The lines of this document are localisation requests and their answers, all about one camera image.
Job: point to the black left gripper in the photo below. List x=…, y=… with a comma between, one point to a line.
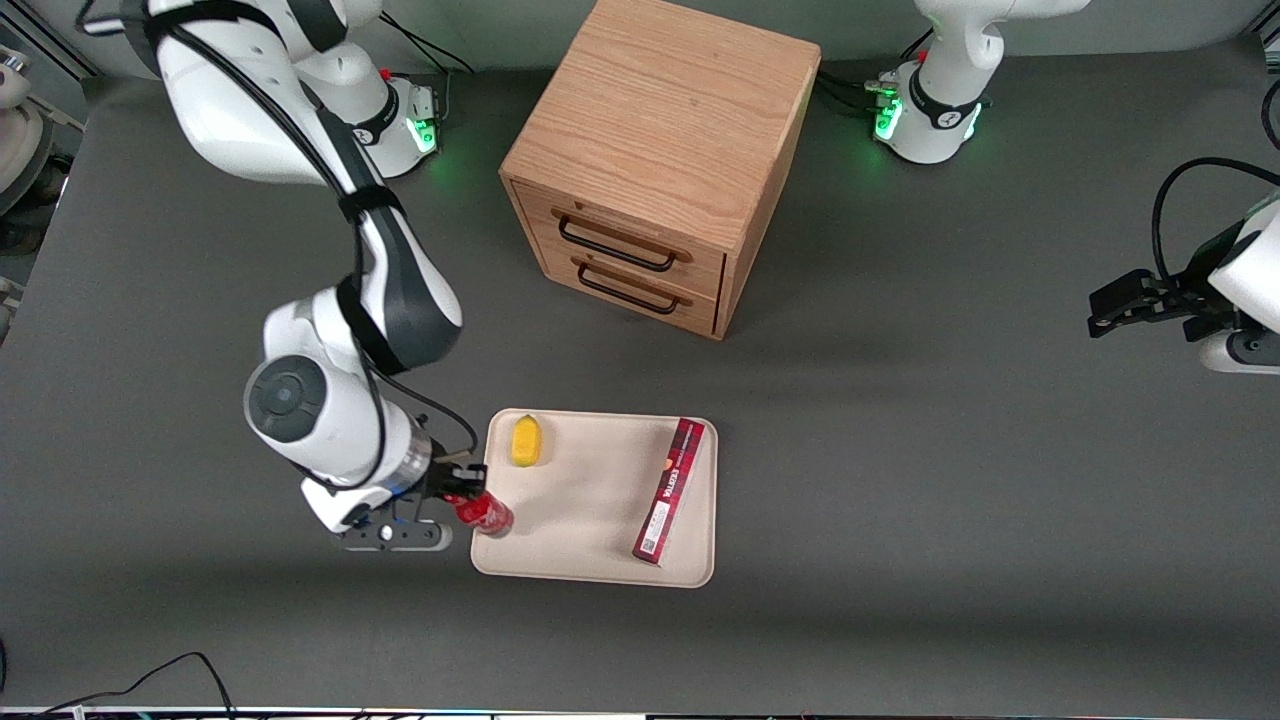
x=1186, y=293

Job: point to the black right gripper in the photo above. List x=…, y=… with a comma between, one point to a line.
x=447, y=480

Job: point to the red coke bottle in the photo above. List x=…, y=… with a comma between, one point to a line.
x=492, y=518

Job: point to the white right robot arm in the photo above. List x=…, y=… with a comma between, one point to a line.
x=330, y=400

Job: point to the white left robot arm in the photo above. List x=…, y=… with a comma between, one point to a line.
x=950, y=60

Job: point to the beige plastic tray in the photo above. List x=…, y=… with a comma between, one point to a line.
x=590, y=520

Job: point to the yellow lemon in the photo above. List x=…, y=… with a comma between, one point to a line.
x=526, y=442

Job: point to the long red cardboard box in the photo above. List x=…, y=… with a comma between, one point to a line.
x=668, y=495

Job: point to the wooden drawer front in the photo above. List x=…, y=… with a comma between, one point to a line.
x=700, y=270
x=700, y=312

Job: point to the wooden drawer cabinet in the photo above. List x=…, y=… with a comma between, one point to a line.
x=660, y=110

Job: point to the beige round background equipment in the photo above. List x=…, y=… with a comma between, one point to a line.
x=20, y=150

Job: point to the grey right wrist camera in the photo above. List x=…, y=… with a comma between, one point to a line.
x=400, y=537

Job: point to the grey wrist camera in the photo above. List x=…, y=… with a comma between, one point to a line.
x=400, y=537
x=1240, y=355

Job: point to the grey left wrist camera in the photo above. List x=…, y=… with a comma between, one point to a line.
x=1240, y=355

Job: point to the aluminium frame rail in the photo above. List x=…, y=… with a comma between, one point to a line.
x=60, y=55

